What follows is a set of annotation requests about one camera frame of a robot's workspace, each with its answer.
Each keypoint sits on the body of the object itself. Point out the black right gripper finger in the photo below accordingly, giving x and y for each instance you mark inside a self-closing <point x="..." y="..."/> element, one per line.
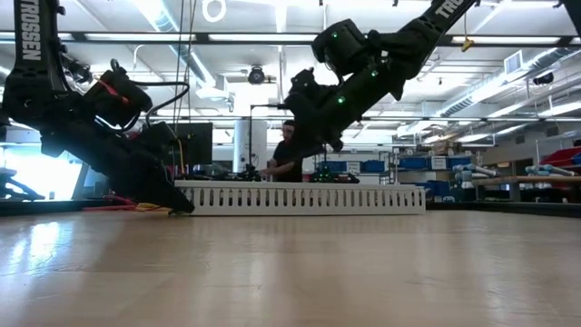
<point x="308" y="149"/>

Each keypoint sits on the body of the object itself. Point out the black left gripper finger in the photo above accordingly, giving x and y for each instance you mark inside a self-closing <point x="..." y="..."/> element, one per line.
<point x="168" y="195"/>

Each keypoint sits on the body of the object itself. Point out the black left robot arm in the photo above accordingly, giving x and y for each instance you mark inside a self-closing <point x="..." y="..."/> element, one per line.
<point x="32" y="68"/>

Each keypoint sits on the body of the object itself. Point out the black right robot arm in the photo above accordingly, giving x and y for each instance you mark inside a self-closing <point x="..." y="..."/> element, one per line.
<point x="408" y="36"/>

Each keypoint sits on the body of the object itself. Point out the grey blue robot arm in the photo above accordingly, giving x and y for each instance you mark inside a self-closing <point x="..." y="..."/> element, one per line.
<point x="544" y="170"/>
<point x="481" y="171"/>

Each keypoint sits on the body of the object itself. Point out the person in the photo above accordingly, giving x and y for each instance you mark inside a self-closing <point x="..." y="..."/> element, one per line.
<point x="286" y="163"/>

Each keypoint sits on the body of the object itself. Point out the white grey office chair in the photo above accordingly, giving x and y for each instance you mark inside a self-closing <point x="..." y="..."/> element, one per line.
<point x="91" y="181"/>

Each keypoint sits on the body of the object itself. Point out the black device green lights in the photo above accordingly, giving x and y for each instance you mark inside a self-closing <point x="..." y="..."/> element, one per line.
<point x="336" y="176"/>

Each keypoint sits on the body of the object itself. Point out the thin black metal stand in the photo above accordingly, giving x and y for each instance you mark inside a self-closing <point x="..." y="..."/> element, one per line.
<point x="249" y="136"/>

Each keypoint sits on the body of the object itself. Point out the blue bin shelf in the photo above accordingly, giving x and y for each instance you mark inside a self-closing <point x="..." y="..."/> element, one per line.
<point x="413" y="162"/>

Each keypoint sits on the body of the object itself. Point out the black stand legs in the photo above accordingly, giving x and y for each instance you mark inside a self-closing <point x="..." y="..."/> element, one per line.
<point x="18" y="188"/>

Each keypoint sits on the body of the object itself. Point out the yellow hanging plug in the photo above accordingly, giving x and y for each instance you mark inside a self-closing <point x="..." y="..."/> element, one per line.
<point x="467" y="44"/>

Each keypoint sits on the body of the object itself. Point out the wooden workbench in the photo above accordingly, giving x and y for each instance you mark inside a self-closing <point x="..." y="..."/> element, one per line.
<point x="513" y="181"/>

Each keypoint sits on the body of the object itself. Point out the red storage bins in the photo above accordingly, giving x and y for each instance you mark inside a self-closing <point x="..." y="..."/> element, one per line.
<point x="563" y="156"/>

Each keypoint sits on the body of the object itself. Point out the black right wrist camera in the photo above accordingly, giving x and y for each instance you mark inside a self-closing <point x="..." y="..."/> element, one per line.
<point x="303" y="84"/>

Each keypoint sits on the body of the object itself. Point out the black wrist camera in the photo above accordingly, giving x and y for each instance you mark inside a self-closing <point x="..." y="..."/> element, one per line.
<point x="303" y="84"/>
<point x="118" y="97"/>

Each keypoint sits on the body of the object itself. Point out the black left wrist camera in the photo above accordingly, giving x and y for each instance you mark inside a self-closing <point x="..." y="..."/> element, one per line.
<point x="118" y="97"/>

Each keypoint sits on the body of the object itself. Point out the round black camera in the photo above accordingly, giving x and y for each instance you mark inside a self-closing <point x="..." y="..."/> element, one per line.
<point x="256" y="75"/>

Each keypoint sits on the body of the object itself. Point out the black hanging camera device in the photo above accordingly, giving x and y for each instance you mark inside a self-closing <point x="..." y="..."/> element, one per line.
<point x="544" y="79"/>
<point x="79" y="70"/>

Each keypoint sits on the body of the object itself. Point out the black rig frame beam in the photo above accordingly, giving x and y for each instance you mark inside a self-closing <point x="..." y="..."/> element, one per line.
<point x="254" y="38"/>

